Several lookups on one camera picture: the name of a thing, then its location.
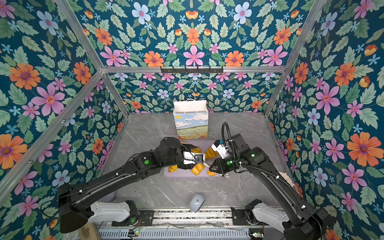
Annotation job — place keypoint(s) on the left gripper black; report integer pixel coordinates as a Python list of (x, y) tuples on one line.
[(187, 146)]

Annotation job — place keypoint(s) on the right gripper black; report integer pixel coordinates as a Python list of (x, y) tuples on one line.
[(220, 168)]

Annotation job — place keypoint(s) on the twisted bread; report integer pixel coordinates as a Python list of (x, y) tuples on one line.
[(197, 169)]

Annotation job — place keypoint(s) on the landscape print paper bag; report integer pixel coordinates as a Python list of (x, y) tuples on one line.
[(191, 117)]

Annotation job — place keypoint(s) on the sugared oval bread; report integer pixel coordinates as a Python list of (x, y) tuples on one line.
[(196, 150), (211, 173)]

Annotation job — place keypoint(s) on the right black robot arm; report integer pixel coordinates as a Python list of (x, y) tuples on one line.
[(298, 220)]

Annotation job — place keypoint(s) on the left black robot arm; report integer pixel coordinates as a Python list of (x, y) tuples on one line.
[(74, 201)]

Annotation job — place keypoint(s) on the lilac plastic tray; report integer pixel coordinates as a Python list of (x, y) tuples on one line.
[(204, 145)]

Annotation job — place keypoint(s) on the croissant lower left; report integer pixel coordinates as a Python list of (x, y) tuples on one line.
[(173, 169)]

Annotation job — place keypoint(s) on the croissant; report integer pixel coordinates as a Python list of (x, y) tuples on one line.
[(173, 169), (211, 154)]

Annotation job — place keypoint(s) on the croissant upper right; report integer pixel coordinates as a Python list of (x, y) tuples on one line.
[(211, 154)]

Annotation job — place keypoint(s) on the grey computer mouse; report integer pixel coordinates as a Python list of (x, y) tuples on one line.
[(196, 203)]

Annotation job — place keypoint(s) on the round cream clock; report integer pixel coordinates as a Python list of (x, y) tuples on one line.
[(287, 179)]

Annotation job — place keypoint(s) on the wooden brush block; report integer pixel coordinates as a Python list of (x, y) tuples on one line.
[(89, 232)]

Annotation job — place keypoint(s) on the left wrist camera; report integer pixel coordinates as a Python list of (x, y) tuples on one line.
[(193, 158)]

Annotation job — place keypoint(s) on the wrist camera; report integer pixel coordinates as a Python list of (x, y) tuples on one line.
[(193, 158), (220, 149)]

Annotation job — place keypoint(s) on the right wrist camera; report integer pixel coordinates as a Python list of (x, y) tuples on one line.
[(220, 149)]

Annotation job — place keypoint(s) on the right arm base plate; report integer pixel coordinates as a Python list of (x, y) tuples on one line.
[(241, 217)]

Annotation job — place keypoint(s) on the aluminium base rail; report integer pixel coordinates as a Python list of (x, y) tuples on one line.
[(218, 217)]

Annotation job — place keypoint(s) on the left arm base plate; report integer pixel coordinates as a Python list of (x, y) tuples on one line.
[(143, 218)]

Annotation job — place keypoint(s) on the black hook rail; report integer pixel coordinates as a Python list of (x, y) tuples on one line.
[(191, 70)]

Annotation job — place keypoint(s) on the aluminium frame post right rear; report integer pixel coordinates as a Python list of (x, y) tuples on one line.
[(314, 13)]

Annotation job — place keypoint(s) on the aluminium frame post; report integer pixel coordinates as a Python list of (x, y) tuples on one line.
[(78, 30), (314, 13)]

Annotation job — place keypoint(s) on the aluminium frame post left rear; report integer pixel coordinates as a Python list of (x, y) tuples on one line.
[(78, 30)]

